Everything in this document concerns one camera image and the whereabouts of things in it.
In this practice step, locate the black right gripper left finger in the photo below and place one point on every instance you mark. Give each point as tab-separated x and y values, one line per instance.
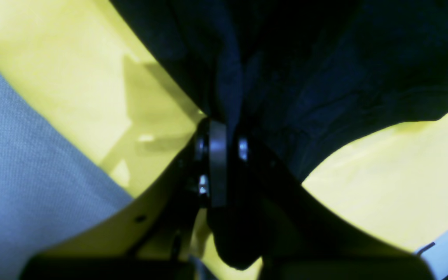
150	238

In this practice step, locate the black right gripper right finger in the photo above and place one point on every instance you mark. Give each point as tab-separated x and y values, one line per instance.
302	239

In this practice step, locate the dark navy T-shirt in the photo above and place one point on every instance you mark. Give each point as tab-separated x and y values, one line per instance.
305	77

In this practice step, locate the cream yellow table cloth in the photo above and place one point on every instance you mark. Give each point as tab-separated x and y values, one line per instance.
89	119

